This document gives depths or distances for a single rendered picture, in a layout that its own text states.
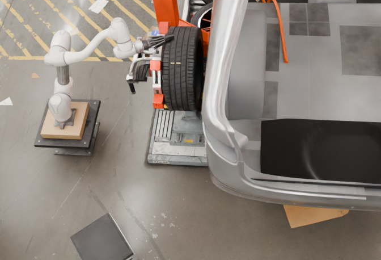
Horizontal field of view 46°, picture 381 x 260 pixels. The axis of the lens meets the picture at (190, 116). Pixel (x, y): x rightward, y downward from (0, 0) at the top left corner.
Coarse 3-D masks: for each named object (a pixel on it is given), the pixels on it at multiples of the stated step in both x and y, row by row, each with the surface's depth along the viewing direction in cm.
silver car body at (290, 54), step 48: (240, 0) 253; (288, 0) 391; (336, 0) 369; (240, 48) 298; (288, 48) 331; (336, 48) 327; (240, 96) 305; (288, 96) 319; (336, 96) 315; (240, 144) 240; (288, 144) 303; (336, 144) 305; (240, 192) 281; (288, 192) 256; (336, 192) 254
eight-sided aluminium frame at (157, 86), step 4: (156, 48) 333; (160, 48) 332; (156, 52) 333; (160, 52) 330; (156, 56) 328; (160, 56) 328; (160, 60) 328; (160, 72) 330; (160, 76) 331; (160, 80) 331; (156, 84) 332; (160, 84) 331; (156, 88) 333; (160, 88) 333; (156, 92) 339; (160, 92) 337
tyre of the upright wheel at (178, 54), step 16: (176, 32) 332; (192, 32) 332; (176, 48) 324; (192, 48) 322; (176, 64) 321; (192, 64) 320; (176, 80) 323; (192, 80) 323; (176, 96) 331; (192, 96) 329
